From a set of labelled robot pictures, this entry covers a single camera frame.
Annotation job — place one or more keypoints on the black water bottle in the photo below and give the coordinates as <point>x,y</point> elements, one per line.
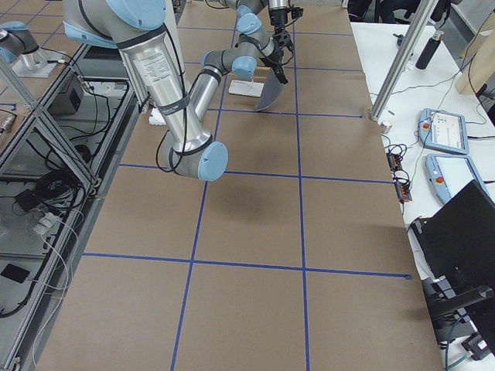
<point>429,50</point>

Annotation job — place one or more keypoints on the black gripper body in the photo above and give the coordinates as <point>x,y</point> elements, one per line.
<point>277,51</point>
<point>278,18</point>

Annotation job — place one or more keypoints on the small metal cylinder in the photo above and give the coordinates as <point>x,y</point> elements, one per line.
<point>385,127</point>

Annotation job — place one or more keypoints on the lower teach pendant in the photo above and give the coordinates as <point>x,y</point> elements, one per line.
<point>449,174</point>

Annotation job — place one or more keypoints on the blue and grey towel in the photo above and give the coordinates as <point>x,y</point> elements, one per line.
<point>271,91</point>

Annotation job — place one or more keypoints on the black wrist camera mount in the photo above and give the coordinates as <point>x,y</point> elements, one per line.
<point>296,12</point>

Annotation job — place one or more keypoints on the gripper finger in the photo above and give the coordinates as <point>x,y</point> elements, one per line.
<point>274,69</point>
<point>281,75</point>

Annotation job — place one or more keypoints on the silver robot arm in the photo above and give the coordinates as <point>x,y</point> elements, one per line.
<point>254,6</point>
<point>142,35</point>

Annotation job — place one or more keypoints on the black monitor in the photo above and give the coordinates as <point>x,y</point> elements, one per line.
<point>458,244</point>

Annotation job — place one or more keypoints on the upper teach pendant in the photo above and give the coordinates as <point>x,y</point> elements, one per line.
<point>443,131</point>

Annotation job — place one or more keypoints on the white wooden towel rack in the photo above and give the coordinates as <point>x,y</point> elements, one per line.
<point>248,87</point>

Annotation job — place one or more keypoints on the teach pendant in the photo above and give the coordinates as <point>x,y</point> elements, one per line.
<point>449,174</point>
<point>443,131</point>

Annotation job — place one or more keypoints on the white camera pedestal column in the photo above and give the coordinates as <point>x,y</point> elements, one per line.
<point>168,88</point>

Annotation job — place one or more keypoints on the aluminium frame post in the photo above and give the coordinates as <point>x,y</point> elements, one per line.
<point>402,56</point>

